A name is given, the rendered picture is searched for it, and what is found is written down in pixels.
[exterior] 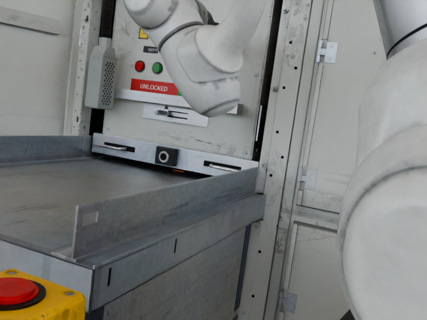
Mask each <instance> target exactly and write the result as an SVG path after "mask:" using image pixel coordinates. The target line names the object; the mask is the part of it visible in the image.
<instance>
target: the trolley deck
mask: <svg viewBox="0 0 427 320"><path fill-rule="evenodd" d="M189 181H191V180H186V179H182V178H176V177H171V176H167V175H161V174H157V173H151V172H148V171H142V170H136V169H133V168H127V167H124V166H118V165H114V164H109V163H103V162H99V161H94V160H84V161H69V162H61V163H45V164H30V165H21V166H6V167H0V272H2V271H5V270H8V269H16V270H19V271H22V272H24V273H27V274H30V275H33V276H36V277H39V278H41V279H44V280H47V281H50V282H53V283H55V284H59V285H61V286H64V287H66V288H70V289H72V290H75V291H78V292H81V293H82V294H83V295H84V297H85V298H86V309H85V312H86V313H88V314H91V313H92V312H94V311H96V310H98V309H99V308H101V307H103V306H105V305H107V304H109V303H110V302H112V301H114V300H115V299H117V298H119V297H121V296H123V295H125V294H127V293H128V292H130V291H132V290H134V289H135V288H138V287H139V286H141V285H143V284H144V283H146V282H148V281H150V280H152V279H154V278H155V277H157V276H159V275H160V274H162V273H164V272H166V271H168V270H170V269H171V268H173V267H175V266H177V265H178V264H180V263H182V262H184V261H186V260H188V259H189V258H191V257H193V256H195V255H197V254H198V253H200V252H202V251H204V250H205V249H207V248H209V247H211V246H213V245H215V244H216V243H218V242H220V241H222V240H223V239H225V238H227V237H229V236H231V235H233V234H234V233H236V232H238V231H239V230H241V229H243V228H245V227H247V226H249V225H250V224H252V223H254V222H256V221H258V220H260V219H261V218H263V216H264V207H265V202H266V194H265V195H259V194H254V195H252V196H249V197H246V198H244V199H241V200H239V201H237V202H234V203H231V204H229V205H226V206H223V207H221V208H218V209H216V210H213V211H210V212H208V213H205V214H202V215H200V216H198V217H194V218H192V219H189V220H186V221H185V222H181V223H178V224H177V225H173V226H171V227H168V228H166V229H163V230H160V231H158V232H155V233H153V234H150V235H148V236H145V237H142V238H140V239H137V240H134V241H132V242H129V243H126V244H124V245H121V246H118V247H116V248H113V249H111V250H108V251H105V252H103V253H100V254H98V255H95V256H93V257H90V258H87V259H85V260H82V261H80V262H77V263H76V262H72V261H69V260H66V259H63V258H60V257H56V256H53V255H51V251H55V250H58V249H60V248H64V247H66V246H70V245H72V242H73V235H74V223H75V216H76V205H79V204H84V203H90V202H94V201H99V200H103V199H108V198H112V197H117V196H123V195H126V194H132V193H136V192H141V191H145V190H150V189H156V188H159V187H165V186H169V185H174V184H178V183H183V182H189Z"/></svg>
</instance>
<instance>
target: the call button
mask: <svg viewBox="0 0 427 320"><path fill-rule="evenodd" d="M38 293H39V288H38V287H37V286H36V285H35V284H34V283H33V282H32V281H30V280H28V279H24V278H19V277H3V278H0V305H9V304H16V303H22V302H26V301H28V300H31V299H33V298H34V297H36V296H37V294H38Z"/></svg>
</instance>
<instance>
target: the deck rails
mask: <svg viewBox="0 0 427 320"><path fill-rule="evenodd" d="M84 142H85V135H46V136H0V167H6V166H21V165H30V164H45V163H61V162H69V161H84V160H91V159H90V158H87V157H83V149H84ZM257 172H258V167H254V168H249V169H245V170H240V171H234V172H231V173H225V174H222V175H216V176H212V177H207V178H201V179H198V180H192V181H189V182H183V183H178V184H174V185H169V186H165V187H159V188H156V189H150V190H145V191H141V192H136V193H132V194H126V195H123V196H117V197H112V198H108V199H103V200H99V201H94V202H90V203H84V204H79V205H76V216H75V223H74V235H73V242H72V245H70V246H66V247H64V248H60V249H58V250H55V251H51V255H53V256H56V257H60V258H63V259H66V260H69V261H72V262H76V263H77V262H80V261H82V260H85V259H87V258H90V257H93V256H95V255H98V254H100V253H103V252H105V251H108V250H111V249H113V248H116V247H118V246H121V245H124V244H126V243H129V242H132V241H134V240H137V239H140V238H142V237H145V236H148V235H150V234H153V233H155V232H158V231H160V230H163V229H166V228H168V227H171V226H173V225H177V224H178V223H181V222H185V221H186V220H189V219H192V218H194V217H198V216H200V215H202V214H205V213H208V212H210V211H213V210H216V209H218V208H221V207H223V206H226V205H229V204H231V203H234V202H237V201H239V200H241V199H244V198H246V197H249V196H252V195H254V194H256V192H255V185H256V180H257ZM93 212H97V214H96V221H95V222H92V223H88V224H84V225H83V215H85V214H89V213H93Z"/></svg>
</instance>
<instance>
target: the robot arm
mask: <svg viewBox="0 0 427 320"><path fill-rule="evenodd" d="M123 2H124V6H125V8H126V10H127V12H128V14H129V15H130V17H131V18H132V20H133V21H134V22H135V23H136V24H137V25H138V26H140V27H141V29H142V31H143V32H144V33H145V34H146V35H147V36H148V37H149V38H150V40H151V41H152V42H153V43H154V45H155V46H156V47H157V49H158V51H159V52H160V54H161V56H162V58H163V61H164V63H165V67H166V69H167V71H168V73H169V75H170V77H171V79H172V81H173V83H174V84H175V86H176V87H177V89H178V91H179V92H180V94H181V95H182V97H183V98H184V100H185V101H186V102H187V103H188V104H189V105H190V106H191V107H192V108H193V109H194V110H195V111H196V112H197V113H199V114H200V115H204V116H206V117H216V116H219V115H222V114H225V113H227V112H229V111H230V110H233V109H234V108H235V107H236V106H237V104H238V101H239V100H240V83H239V80H238V76H239V71H240V69H241V67H242V65H243V55H242V52H243V50H244V49H245V47H246V45H247V44H248V42H249V41H250V39H251V38H252V36H253V34H254V32H255V30H256V28H257V26H258V24H259V22H260V20H261V16H262V14H263V11H264V7H265V4H266V0H233V2H232V5H231V7H230V10H229V12H228V14H227V16H226V17H225V19H224V20H223V21H222V22H221V23H217V22H214V20H213V18H212V15H211V14H210V12H209V11H208V10H207V9H206V8H205V6H204V5H203V4H202V3H201V2H199V1H198V0H123ZM373 3H374V8H375V11H376V16H377V21H378V24H379V29H380V33H381V37H382V40H383V46H384V50H385V54H386V59H387V61H386V62H385V63H384V64H383V65H382V66H381V67H380V69H379V70H378V71H377V74H376V75H375V77H374V78H373V80H372V82H371V83H370V85H369V87H368V88H367V90H366V92H365V94H364V96H363V98H362V100H361V102H360V105H359V107H358V141H357V150H356V163H355V172H354V173H353V175H352V177H351V179H350V180H349V183H348V185H347V187H346V191H345V193H344V197H343V200H342V204H341V209H340V214H339V221H338V225H337V266H338V271H339V277H340V281H341V286H342V290H343V293H344V296H345V299H346V301H347V303H348V306H349V309H350V311H351V313H352V315H353V317H354V318H355V320H427V0H373Z"/></svg>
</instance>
